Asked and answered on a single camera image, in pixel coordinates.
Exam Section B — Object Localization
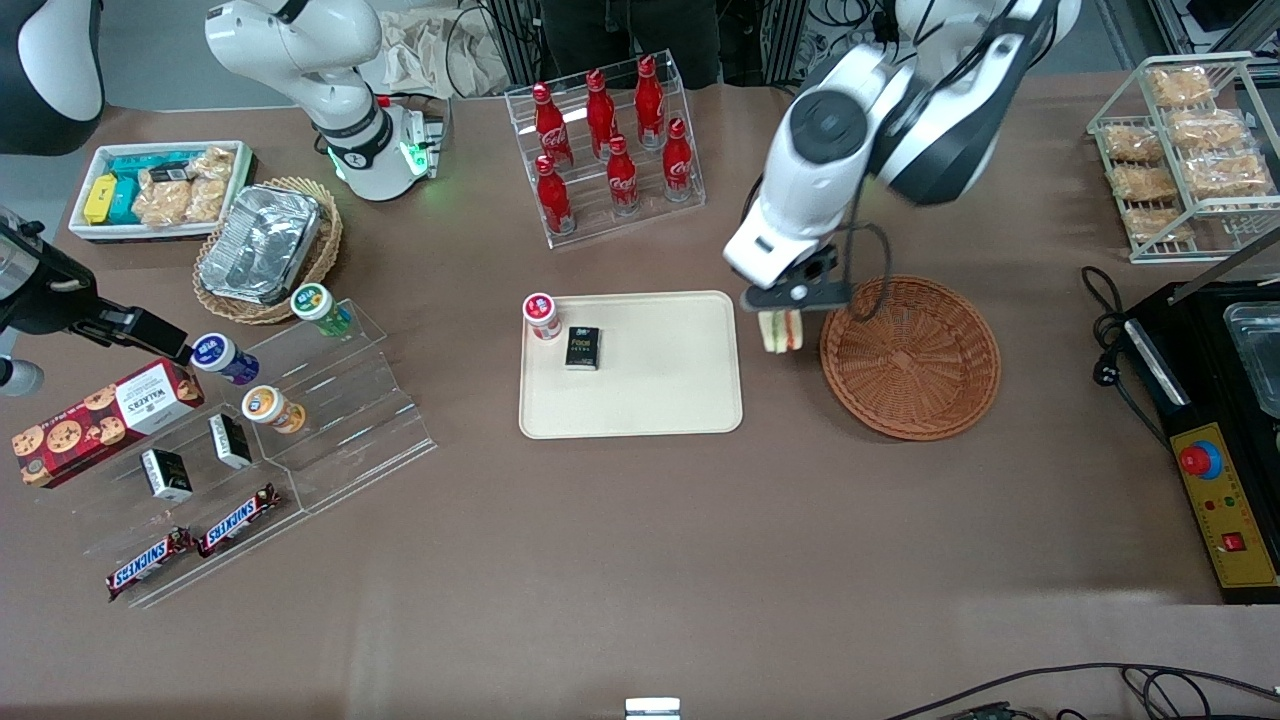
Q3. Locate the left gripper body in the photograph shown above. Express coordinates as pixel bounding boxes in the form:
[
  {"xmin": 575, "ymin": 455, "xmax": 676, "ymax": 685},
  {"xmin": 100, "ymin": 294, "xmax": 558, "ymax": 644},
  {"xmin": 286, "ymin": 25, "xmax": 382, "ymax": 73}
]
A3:
[{"xmin": 740, "ymin": 244, "xmax": 855, "ymax": 314}]

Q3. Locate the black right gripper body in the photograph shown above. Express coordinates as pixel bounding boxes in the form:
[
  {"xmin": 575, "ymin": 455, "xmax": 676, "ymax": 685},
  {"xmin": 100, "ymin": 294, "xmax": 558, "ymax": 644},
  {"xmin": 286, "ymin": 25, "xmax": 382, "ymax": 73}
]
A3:
[{"xmin": 0, "ymin": 208, "xmax": 101, "ymax": 337}]

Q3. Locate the triangular sandwich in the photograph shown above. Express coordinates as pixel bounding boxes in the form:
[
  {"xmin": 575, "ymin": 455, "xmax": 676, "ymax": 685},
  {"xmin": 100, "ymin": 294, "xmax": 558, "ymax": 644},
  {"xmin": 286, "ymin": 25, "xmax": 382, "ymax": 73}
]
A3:
[{"xmin": 759, "ymin": 307, "xmax": 807, "ymax": 354}]

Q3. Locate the brown wicker basket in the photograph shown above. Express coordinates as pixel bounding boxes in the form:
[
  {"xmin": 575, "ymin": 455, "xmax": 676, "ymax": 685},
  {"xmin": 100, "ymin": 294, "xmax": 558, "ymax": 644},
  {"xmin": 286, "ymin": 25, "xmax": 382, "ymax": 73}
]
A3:
[{"xmin": 819, "ymin": 276, "xmax": 1002, "ymax": 443}]

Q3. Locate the beige plastic tray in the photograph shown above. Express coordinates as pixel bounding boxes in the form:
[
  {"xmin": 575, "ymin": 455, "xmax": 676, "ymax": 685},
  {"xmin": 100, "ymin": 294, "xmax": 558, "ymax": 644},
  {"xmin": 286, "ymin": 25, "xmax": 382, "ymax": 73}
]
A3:
[{"xmin": 518, "ymin": 291, "xmax": 745, "ymax": 442}]

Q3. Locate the light wicker basket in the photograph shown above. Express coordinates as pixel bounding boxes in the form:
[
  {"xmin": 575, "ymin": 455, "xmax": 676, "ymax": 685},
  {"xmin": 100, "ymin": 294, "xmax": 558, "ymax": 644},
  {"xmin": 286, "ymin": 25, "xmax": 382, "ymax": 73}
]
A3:
[{"xmin": 192, "ymin": 177, "xmax": 344, "ymax": 327}]

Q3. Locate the white plastic bin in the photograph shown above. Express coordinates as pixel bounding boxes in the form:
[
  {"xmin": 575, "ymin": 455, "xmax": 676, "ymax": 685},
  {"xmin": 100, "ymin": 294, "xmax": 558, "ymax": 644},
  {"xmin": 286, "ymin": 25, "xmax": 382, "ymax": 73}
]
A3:
[{"xmin": 67, "ymin": 141, "xmax": 257, "ymax": 245}]

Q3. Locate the red Walkers cookie box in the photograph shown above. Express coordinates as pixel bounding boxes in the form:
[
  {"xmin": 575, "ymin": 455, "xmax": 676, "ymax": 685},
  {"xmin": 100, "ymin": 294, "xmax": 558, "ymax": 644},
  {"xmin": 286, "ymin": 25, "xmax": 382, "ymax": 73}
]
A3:
[{"xmin": 11, "ymin": 357, "xmax": 206, "ymax": 491}]

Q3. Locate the blue lid cup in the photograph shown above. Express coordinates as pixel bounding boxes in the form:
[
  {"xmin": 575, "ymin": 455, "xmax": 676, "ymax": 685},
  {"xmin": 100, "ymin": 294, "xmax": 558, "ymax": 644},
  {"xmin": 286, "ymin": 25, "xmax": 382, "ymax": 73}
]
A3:
[{"xmin": 189, "ymin": 333, "xmax": 260, "ymax": 388}]

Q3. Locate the yellow snack packet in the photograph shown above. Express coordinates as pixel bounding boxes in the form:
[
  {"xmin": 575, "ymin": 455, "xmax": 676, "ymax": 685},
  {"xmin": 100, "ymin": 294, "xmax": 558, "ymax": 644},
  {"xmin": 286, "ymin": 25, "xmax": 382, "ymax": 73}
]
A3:
[{"xmin": 82, "ymin": 175, "xmax": 120, "ymax": 228}]

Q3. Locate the small black white box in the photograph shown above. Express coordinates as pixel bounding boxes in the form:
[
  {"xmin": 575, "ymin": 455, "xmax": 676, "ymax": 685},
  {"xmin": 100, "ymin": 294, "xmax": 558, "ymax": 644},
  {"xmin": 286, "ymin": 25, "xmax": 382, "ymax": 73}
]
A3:
[
  {"xmin": 207, "ymin": 413, "xmax": 254, "ymax": 472},
  {"xmin": 139, "ymin": 449, "xmax": 194, "ymax": 504}
]

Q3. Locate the aluminium foil container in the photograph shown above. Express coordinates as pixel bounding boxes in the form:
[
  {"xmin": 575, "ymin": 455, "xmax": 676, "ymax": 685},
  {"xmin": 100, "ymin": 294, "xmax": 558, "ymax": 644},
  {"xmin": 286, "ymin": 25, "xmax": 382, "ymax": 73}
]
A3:
[{"xmin": 199, "ymin": 185, "xmax": 322, "ymax": 307}]

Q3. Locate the clear acrylic bottle rack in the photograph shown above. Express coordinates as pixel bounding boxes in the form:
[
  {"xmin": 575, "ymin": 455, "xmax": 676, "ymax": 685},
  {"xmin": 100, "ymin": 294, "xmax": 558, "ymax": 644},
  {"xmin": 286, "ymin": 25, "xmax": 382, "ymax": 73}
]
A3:
[{"xmin": 504, "ymin": 50, "xmax": 708, "ymax": 250}]

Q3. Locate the orange lid cup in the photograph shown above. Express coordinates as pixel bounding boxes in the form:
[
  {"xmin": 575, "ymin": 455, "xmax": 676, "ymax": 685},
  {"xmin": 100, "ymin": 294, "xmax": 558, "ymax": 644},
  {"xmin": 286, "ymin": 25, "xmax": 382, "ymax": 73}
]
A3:
[{"xmin": 240, "ymin": 385, "xmax": 307, "ymax": 436}]

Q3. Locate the red cola bottle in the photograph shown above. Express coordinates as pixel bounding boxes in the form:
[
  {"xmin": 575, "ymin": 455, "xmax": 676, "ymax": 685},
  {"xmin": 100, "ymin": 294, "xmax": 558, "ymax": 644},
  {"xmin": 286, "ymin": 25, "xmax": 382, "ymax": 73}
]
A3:
[
  {"xmin": 605, "ymin": 135, "xmax": 640, "ymax": 217},
  {"xmin": 661, "ymin": 119, "xmax": 695, "ymax": 206},
  {"xmin": 584, "ymin": 70, "xmax": 619, "ymax": 161},
  {"xmin": 531, "ymin": 83, "xmax": 574, "ymax": 171},
  {"xmin": 634, "ymin": 56, "xmax": 666, "ymax": 151},
  {"xmin": 534, "ymin": 156, "xmax": 576, "ymax": 238}
]

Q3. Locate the green lid cup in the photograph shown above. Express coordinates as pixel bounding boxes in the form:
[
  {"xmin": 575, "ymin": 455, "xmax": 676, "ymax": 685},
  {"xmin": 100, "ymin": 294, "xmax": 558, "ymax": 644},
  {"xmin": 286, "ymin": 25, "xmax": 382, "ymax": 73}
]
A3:
[{"xmin": 289, "ymin": 283, "xmax": 354, "ymax": 340}]

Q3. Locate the Snickers chocolate bar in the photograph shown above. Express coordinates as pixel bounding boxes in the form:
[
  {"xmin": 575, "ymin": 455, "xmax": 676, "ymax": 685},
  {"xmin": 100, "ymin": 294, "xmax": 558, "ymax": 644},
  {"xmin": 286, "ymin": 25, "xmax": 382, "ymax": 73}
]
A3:
[
  {"xmin": 104, "ymin": 527, "xmax": 195, "ymax": 604},
  {"xmin": 195, "ymin": 483, "xmax": 283, "ymax": 560}
]

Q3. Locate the black Face box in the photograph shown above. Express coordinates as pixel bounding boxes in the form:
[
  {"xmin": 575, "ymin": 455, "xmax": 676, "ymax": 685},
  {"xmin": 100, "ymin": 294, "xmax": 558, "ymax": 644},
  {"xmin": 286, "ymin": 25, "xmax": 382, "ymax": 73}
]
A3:
[{"xmin": 563, "ymin": 326, "xmax": 604, "ymax": 373}]

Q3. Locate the clear acrylic stepped shelf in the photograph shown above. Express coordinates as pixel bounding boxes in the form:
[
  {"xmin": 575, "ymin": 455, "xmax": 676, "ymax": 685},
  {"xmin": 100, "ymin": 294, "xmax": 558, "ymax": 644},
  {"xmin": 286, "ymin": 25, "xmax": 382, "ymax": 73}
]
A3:
[{"xmin": 68, "ymin": 298, "xmax": 439, "ymax": 612}]

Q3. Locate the red lid white cup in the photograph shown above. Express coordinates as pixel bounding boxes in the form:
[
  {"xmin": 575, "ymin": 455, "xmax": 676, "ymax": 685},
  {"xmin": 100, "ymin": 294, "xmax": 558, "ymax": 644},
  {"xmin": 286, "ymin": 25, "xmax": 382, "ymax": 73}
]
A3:
[{"xmin": 522, "ymin": 293, "xmax": 564, "ymax": 344}]

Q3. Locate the person in dark clothes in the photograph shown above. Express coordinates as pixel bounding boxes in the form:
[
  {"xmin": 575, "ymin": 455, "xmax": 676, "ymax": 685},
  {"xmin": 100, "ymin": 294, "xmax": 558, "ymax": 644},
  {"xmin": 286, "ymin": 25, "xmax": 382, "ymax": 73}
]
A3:
[{"xmin": 540, "ymin": 0, "xmax": 723, "ymax": 91}]

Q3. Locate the clear bagged pastry pack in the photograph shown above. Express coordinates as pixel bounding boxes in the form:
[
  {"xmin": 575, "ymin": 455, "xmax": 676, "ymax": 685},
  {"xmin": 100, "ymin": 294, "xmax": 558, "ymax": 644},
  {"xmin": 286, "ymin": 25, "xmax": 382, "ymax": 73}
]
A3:
[
  {"xmin": 1181, "ymin": 150, "xmax": 1275, "ymax": 200},
  {"xmin": 1123, "ymin": 205, "xmax": 1198, "ymax": 246},
  {"xmin": 1167, "ymin": 108, "xmax": 1248, "ymax": 153},
  {"xmin": 1109, "ymin": 163, "xmax": 1181, "ymax": 205},
  {"xmin": 1102, "ymin": 123, "xmax": 1167, "ymax": 165},
  {"xmin": 1146, "ymin": 64, "xmax": 1213, "ymax": 110}
]

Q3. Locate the beige crumpled cloth bag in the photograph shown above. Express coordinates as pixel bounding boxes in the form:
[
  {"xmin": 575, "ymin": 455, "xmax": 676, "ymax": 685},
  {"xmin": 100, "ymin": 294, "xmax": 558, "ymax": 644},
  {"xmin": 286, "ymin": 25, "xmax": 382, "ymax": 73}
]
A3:
[{"xmin": 360, "ymin": 8, "xmax": 513, "ymax": 101}]

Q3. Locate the black yellow sealing machine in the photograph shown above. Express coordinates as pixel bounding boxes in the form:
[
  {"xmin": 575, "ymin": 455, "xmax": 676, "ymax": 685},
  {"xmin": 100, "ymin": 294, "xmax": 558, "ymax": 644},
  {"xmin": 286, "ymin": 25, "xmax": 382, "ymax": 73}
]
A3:
[{"xmin": 1118, "ymin": 226, "xmax": 1280, "ymax": 607}]

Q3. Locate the grey wrist camera cylinder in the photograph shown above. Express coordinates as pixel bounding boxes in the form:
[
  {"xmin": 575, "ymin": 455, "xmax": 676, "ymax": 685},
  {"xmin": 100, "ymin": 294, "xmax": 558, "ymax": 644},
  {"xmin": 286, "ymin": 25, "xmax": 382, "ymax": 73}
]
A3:
[{"xmin": 0, "ymin": 358, "xmax": 46, "ymax": 400}]

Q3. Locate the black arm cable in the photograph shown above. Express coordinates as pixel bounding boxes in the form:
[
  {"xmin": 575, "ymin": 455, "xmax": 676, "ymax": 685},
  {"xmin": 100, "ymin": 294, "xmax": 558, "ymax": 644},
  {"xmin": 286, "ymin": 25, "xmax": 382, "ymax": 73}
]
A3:
[{"xmin": 842, "ymin": 180, "xmax": 893, "ymax": 323}]

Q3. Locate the black background cable bundle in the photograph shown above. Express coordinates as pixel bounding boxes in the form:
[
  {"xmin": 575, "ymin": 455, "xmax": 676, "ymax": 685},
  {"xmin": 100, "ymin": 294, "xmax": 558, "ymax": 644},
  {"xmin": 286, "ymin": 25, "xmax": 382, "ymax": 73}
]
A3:
[{"xmin": 775, "ymin": 0, "xmax": 901, "ymax": 61}]

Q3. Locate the black power cable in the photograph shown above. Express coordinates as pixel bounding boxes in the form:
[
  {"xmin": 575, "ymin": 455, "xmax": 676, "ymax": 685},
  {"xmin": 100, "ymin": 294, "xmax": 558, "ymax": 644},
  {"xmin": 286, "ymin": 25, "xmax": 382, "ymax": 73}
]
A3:
[{"xmin": 1080, "ymin": 265, "xmax": 1173, "ymax": 443}]

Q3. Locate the white wire rack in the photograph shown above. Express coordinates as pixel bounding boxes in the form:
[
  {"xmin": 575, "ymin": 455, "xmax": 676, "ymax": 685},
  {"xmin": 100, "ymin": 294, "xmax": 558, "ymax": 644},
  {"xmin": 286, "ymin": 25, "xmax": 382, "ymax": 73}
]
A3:
[{"xmin": 1086, "ymin": 50, "xmax": 1280, "ymax": 266}]

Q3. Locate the black floor cable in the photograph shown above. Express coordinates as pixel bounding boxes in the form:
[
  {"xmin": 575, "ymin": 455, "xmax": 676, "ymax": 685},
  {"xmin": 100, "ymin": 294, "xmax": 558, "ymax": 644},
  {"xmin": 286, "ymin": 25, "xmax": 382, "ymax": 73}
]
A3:
[{"xmin": 888, "ymin": 662, "xmax": 1280, "ymax": 720}]

